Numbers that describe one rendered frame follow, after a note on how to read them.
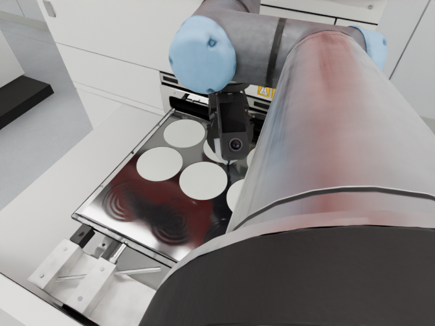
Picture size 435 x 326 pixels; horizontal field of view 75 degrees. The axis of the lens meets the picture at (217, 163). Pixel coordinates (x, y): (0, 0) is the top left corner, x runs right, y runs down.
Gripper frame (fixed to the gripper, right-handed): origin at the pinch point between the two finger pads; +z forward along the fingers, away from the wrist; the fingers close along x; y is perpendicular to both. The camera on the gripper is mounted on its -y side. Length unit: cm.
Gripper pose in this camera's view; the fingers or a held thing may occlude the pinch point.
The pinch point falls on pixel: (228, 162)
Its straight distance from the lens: 60.9
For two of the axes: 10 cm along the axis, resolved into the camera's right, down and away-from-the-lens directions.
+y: -1.0, -7.5, 6.6
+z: 0.0, 6.6, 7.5
